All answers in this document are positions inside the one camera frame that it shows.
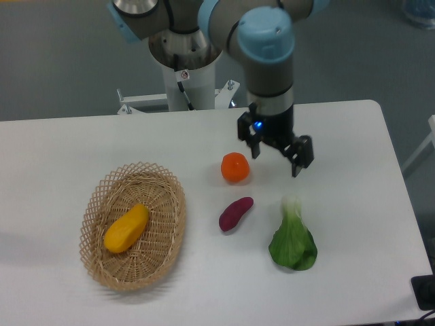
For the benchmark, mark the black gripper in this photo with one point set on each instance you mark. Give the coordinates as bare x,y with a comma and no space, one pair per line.
275,131

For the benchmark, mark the yellow mango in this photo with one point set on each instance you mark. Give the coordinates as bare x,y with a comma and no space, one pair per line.
126,230

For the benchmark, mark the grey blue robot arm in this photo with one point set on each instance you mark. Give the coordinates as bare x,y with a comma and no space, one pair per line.
258,35

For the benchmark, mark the woven wicker basket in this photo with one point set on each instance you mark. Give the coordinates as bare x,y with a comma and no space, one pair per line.
154,253

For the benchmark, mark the orange tangerine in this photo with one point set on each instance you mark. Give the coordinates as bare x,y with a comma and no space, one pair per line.
234,167

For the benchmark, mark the purple sweet potato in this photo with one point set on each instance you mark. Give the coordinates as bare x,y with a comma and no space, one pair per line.
233,213

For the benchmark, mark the green bok choy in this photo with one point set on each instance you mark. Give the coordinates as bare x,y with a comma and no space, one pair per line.
292,245

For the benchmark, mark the blue object top right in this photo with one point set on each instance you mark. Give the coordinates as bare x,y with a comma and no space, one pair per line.
419,12

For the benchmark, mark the black device at table edge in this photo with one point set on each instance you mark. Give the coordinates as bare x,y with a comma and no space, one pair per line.
423,288

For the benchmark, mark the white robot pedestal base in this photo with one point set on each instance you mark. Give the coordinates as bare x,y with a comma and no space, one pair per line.
187,62

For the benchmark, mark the white frame at right edge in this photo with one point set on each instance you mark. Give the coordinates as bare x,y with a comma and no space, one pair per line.
421,153

